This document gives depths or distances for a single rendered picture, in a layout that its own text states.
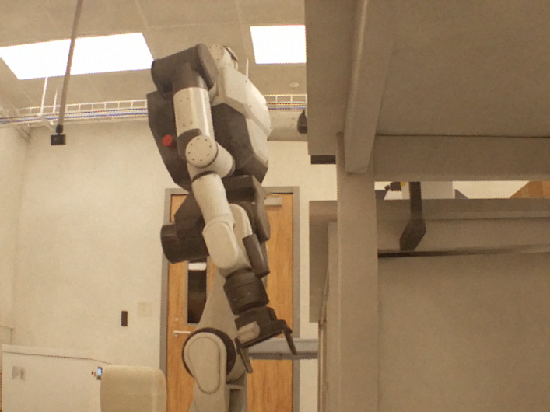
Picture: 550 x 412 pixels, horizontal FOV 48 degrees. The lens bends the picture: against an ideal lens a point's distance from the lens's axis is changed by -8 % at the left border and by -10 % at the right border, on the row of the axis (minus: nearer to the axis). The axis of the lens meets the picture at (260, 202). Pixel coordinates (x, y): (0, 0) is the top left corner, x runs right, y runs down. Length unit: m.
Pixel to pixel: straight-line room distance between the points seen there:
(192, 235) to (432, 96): 1.06
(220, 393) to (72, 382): 3.10
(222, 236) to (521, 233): 0.66
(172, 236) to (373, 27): 1.30
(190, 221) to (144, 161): 3.82
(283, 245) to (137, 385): 1.89
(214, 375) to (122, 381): 2.35
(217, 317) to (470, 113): 1.02
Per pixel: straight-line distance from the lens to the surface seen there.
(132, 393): 3.96
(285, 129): 2.02
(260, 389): 5.12
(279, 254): 5.24
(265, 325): 1.48
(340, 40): 0.72
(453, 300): 1.46
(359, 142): 0.82
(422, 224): 1.24
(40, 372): 4.81
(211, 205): 1.57
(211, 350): 1.68
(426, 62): 0.77
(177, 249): 1.81
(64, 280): 5.53
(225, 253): 1.50
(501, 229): 1.44
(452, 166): 0.96
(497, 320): 1.48
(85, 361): 4.69
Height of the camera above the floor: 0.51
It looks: 17 degrees up
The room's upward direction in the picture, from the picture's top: straight up
